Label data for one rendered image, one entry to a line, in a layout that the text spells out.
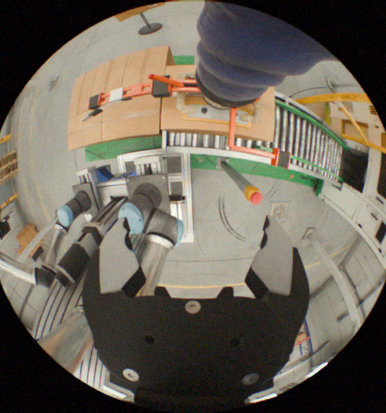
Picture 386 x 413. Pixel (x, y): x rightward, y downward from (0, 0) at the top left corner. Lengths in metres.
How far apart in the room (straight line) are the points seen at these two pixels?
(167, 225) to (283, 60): 0.54
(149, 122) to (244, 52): 1.03
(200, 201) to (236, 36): 1.77
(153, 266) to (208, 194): 1.45
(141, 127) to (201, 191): 1.10
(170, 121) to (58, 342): 0.82
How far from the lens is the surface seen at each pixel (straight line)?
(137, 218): 0.48
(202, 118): 0.67
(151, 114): 1.17
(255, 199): 0.72
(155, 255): 0.46
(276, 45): 0.20
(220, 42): 0.24
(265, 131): 0.77
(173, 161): 1.46
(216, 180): 1.72
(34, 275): 0.74
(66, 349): 0.28
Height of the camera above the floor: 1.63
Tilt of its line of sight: 62 degrees down
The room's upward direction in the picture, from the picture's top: 177 degrees counter-clockwise
